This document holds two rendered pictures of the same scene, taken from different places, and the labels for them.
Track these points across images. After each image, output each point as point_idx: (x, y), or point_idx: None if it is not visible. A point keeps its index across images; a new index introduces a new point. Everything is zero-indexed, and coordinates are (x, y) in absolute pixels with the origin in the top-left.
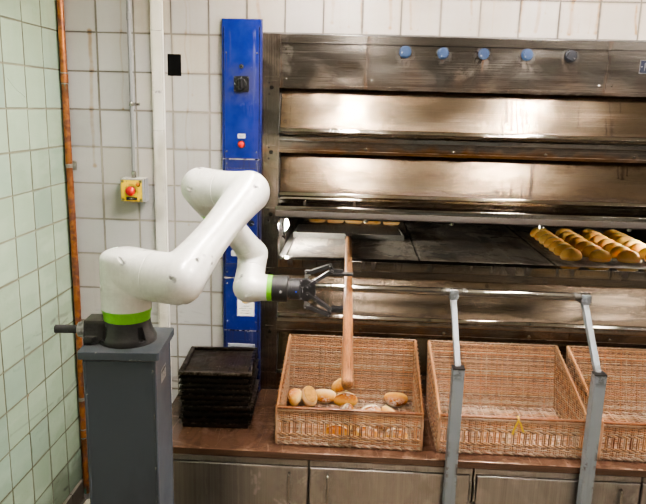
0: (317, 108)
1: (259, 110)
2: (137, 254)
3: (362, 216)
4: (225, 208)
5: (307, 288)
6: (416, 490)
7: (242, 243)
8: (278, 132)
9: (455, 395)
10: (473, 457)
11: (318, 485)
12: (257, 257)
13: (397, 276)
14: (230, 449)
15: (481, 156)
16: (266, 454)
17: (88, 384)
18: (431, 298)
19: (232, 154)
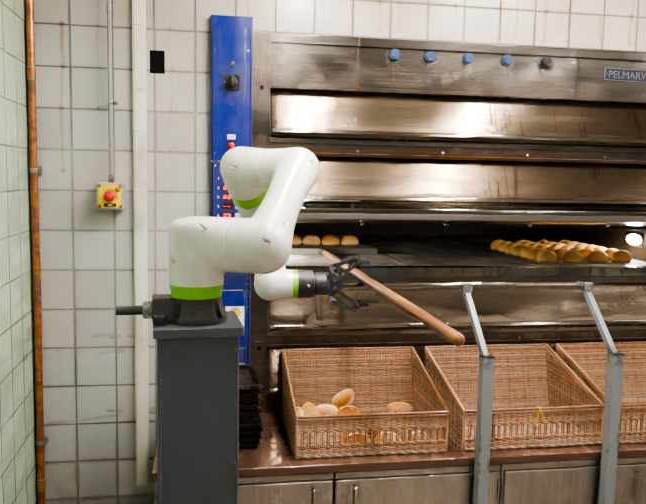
0: (308, 109)
1: (250, 110)
2: (218, 220)
3: (363, 216)
4: (290, 179)
5: (334, 281)
6: (445, 494)
7: None
8: (270, 133)
9: (486, 385)
10: (499, 452)
11: (344, 500)
12: None
13: (391, 281)
14: (249, 468)
15: (469, 157)
16: (289, 470)
17: (163, 368)
18: (425, 303)
19: (221, 156)
